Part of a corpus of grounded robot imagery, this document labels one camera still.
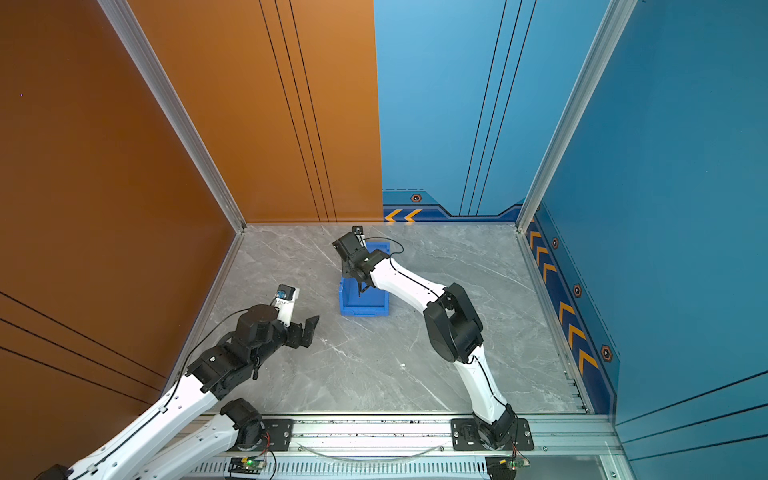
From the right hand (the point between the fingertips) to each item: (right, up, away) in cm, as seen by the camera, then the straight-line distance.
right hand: (352, 262), depth 94 cm
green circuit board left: (-22, -48, -23) cm, 58 cm away
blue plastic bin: (+6, -13, +2) cm, 15 cm away
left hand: (-10, -12, -17) cm, 23 cm away
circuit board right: (+40, -47, -24) cm, 66 cm away
